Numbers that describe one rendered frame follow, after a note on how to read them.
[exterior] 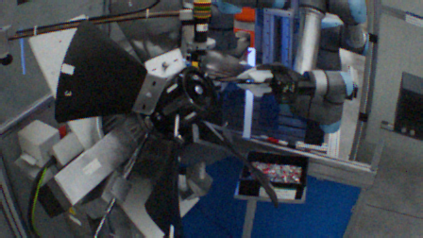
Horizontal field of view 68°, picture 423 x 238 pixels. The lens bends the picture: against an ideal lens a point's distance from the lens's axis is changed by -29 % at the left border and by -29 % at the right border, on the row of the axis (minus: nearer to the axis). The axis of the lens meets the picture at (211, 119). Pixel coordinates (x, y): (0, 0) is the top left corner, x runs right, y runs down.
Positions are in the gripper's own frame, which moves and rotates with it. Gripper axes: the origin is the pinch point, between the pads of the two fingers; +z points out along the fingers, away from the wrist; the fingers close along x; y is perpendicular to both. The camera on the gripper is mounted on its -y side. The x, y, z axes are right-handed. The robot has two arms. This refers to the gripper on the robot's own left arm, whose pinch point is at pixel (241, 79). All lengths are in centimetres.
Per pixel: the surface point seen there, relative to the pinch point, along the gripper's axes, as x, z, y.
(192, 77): -7.9, 14.6, 12.7
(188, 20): -19.3, 14.9, 3.7
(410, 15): -1, -153, -97
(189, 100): -6.0, 15.9, 18.8
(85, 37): -23.9, 39.0, 19.4
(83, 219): 39, 50, 13
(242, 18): 113, -95, -356
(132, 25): -16.2, 28.7, -4.6
